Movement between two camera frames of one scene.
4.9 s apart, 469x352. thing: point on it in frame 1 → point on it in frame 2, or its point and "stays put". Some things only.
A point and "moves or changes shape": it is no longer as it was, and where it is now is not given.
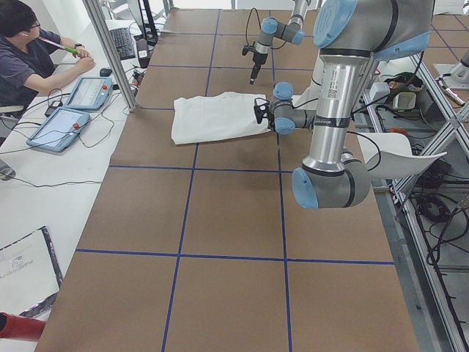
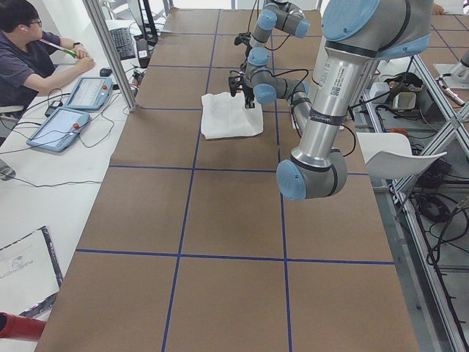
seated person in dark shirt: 28,59 stays put
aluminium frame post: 97,9 stays put
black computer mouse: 105,72 stays put
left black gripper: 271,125 → 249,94
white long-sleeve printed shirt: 225,114 moves or changes shape
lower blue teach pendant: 59,130 stays put
